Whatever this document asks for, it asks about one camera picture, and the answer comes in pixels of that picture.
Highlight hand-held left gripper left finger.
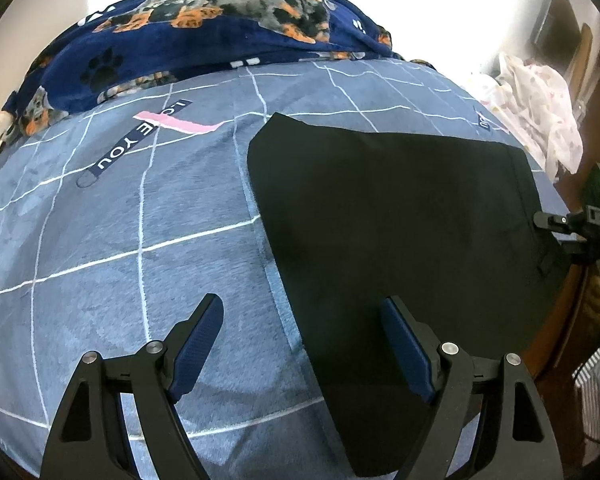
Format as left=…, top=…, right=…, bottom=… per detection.
left=40, top=292, right=225, bottom=480

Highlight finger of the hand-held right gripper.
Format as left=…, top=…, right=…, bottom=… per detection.
left=560, top=239, right=595, bottom=257
left=533, top=211, right=588, bottom=232

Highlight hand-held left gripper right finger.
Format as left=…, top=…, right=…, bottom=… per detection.
left=381, top=295, right=564, bottom=480

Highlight black pants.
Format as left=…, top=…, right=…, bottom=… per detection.
left=246, top=112, right=573, bottom=478

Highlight person's right hand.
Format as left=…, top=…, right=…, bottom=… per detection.
left=584, top=270, right=600, bottom=335

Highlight white patterned cloth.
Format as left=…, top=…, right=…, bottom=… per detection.
left=467, top=52, right=583, bottom=176

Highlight blue grid bed sheet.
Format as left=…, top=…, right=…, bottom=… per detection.
left=0, top=55, right=571, bottom=480

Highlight striped cloth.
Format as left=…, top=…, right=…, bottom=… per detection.
left=572, top=347, right=600, bottom=443

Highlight framed mirror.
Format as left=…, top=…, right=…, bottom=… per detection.
left=532, top=0, right=583, bottom=58

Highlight navy dog printed blanket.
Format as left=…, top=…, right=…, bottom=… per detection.
left=2, top=0, right=393, bottom=136

